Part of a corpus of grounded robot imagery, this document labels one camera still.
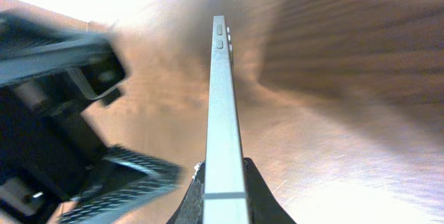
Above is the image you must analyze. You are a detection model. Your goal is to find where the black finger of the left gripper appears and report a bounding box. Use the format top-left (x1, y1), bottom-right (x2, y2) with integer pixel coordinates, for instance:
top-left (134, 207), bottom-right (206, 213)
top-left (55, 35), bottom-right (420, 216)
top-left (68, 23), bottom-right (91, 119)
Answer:
top-left (58, 146), bottom-right (182, 224)

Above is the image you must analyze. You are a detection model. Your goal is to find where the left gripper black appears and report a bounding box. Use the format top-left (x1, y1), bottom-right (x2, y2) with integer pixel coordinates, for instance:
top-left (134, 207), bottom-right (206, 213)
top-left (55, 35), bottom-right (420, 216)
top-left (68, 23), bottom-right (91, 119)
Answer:
top-left (1, 10), bottom-right (126, 223)

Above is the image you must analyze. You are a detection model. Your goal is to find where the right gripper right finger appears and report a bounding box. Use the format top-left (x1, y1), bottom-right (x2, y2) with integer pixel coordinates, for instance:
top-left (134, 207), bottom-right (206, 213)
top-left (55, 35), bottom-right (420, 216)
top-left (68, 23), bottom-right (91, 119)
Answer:
top-left (244, 157), bottom-right (296, 224)

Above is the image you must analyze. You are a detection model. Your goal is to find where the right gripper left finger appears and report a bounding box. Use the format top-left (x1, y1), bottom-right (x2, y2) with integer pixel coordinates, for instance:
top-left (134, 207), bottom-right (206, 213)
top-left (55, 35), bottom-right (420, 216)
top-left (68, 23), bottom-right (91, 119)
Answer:
top-left (166, 162), bottom-right (205, 224)

